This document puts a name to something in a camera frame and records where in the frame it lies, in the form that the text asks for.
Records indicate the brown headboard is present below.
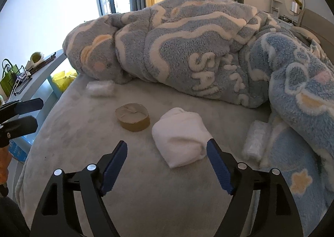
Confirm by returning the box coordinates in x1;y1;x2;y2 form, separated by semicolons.
297;8;334;63

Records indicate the green slipper on desk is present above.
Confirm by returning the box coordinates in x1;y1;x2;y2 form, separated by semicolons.
25;52;44;70

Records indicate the white desk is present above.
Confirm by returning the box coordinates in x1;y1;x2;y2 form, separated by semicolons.
9;49;67;137

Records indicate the brown tape roll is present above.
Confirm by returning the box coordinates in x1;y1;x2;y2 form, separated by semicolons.
115;103;151;132

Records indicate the green paper bag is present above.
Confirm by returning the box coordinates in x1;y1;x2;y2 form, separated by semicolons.
1;59;19;98

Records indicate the white sock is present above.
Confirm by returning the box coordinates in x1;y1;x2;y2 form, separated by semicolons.
152;107;212;169

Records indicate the blue box on floor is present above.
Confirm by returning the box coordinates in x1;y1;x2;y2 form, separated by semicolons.
9;137;32;163

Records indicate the clear plastic wrapper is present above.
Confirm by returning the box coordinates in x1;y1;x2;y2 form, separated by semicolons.
242;120;271;162

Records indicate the blue fleece blanket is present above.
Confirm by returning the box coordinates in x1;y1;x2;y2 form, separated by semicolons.
62;0;334;164

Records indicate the yellow plastic bag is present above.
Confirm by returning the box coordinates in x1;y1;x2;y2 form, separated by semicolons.
52;70;78;93

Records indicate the round mirror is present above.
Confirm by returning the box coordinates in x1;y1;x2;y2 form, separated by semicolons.
284;0;305;16

